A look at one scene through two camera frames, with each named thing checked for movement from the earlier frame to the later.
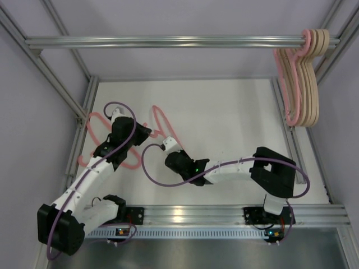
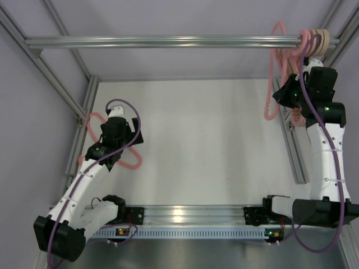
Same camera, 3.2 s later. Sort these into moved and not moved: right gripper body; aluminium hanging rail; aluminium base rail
Moved: right gripper body
Not moved: aluminium hanging rail; aluminium base rail
